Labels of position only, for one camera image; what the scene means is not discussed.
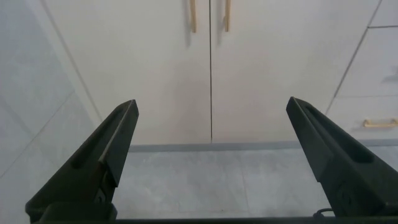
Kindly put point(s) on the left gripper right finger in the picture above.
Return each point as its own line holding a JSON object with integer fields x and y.
{"x": 348, "y": 183}

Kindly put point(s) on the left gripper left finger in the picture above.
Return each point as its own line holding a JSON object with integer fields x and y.
{"x": 90, "y": 174}

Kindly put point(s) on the white kitchen cabinet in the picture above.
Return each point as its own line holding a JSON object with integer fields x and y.
{"x": 217, "y": 147}

